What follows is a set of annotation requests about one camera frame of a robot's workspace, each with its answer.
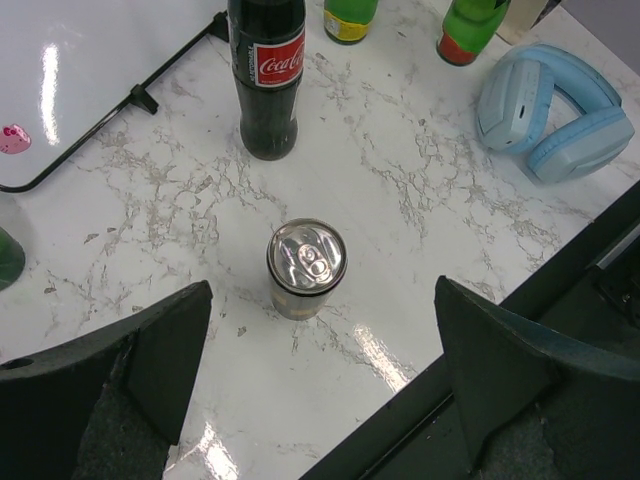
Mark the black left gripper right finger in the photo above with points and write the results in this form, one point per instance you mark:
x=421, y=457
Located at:
x=500, y=364

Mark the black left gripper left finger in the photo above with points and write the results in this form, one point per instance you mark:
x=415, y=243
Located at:
x=109, y=404

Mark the green bottle red label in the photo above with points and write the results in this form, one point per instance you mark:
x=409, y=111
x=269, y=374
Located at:
x=467, y=28

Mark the green bottle yellow label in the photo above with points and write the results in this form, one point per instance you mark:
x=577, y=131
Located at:
x=348, y=21

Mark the dark beverage can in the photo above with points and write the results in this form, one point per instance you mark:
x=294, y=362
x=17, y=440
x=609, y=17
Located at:
x=306, y=260

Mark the beige canvas tote bag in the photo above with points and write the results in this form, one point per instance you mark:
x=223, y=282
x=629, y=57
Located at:
x=522, y=16

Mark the green bottle far left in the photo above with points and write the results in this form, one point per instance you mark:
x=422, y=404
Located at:
x=12, y=260

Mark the light blue headphones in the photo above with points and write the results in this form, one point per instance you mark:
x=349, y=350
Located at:
x=555, y=108

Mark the whiteboard with red writing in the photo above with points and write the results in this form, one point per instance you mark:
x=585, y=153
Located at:
x=67, y=67

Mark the cola glass bottle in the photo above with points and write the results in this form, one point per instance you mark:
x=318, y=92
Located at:
x=267, y=42

